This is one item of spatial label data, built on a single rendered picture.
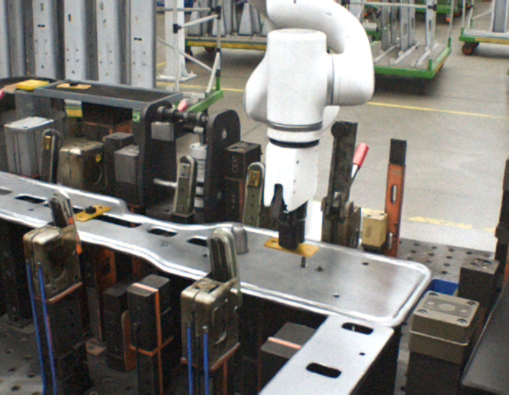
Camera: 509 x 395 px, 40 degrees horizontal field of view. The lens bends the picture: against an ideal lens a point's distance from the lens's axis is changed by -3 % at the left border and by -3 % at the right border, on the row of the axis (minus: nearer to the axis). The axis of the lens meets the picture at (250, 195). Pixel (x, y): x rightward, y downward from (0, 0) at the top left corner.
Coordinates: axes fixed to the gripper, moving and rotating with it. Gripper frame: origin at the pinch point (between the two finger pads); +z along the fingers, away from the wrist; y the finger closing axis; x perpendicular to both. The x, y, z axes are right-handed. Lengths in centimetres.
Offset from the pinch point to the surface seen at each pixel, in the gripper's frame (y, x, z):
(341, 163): -20.1, 0.0, -5.9
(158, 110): -22.5, -41.8, -9.9
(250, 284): 5.2, -4.5, 8.0
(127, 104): -32, -57, -8
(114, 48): -344, -321, 40
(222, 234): 13.0, -4.8, -3.5
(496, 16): -959, -137, 55
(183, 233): -6.4, -25.2, 8.0
